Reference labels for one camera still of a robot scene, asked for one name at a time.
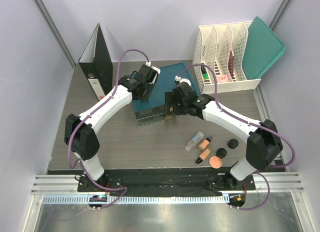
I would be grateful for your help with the white slotted cable duct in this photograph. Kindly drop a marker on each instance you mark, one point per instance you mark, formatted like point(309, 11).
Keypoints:
point(97, 200)

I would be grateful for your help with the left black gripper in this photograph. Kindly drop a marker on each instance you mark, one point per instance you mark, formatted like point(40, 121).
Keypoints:
point(145, 99)

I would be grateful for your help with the dark red booklet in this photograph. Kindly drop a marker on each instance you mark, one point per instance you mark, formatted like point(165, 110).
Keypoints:
point(231, 64)

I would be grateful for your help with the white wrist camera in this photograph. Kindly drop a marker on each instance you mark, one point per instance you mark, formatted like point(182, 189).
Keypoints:
point(179, 80)
point(148, 63)

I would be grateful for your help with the orange round powder puff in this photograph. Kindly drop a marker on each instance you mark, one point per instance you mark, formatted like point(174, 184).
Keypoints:
point(215, 162)

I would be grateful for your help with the black lever arch binder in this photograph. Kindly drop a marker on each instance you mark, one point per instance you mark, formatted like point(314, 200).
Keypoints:
point(96, 64)

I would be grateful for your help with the green black marker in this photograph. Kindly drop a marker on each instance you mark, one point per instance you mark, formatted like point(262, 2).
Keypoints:
point(205, 76)

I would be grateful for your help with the white mesh file organizer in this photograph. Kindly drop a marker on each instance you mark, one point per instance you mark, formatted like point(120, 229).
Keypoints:
point(212, 48)

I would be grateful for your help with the clear makeup remover bottle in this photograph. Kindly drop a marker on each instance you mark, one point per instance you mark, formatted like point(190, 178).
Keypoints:
point(194, 141)

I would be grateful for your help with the pink sticky notes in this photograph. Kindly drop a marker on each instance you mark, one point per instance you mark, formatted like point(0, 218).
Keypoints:
point(223, 78)

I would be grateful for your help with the teal makeup drawer organizer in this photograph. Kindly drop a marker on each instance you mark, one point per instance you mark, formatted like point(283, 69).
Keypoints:
point(153, 110)

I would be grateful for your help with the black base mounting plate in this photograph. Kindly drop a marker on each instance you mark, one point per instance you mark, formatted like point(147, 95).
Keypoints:
point(173, 182)

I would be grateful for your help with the teal folder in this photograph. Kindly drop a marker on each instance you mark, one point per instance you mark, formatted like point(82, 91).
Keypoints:
point(263, 49)

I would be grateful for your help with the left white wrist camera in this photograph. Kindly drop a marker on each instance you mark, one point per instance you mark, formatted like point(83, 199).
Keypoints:
point(148, 63)

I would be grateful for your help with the beige foundation bottle black cap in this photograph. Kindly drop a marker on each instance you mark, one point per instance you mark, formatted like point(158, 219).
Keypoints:
point(203, 156)

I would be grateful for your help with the beige foundation bottle grey cap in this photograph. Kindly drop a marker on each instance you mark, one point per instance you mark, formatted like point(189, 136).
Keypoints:
point(204, 144)

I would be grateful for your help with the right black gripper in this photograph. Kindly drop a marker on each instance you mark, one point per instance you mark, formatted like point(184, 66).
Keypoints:
point(171, 98)

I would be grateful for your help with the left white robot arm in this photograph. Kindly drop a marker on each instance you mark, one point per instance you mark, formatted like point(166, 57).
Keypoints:
point(81, 131)

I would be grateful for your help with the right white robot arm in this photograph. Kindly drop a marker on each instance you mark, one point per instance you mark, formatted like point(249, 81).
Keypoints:
point(263, 143)

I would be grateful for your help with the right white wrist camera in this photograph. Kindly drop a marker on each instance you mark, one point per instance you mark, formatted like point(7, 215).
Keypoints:
point(179, 80)

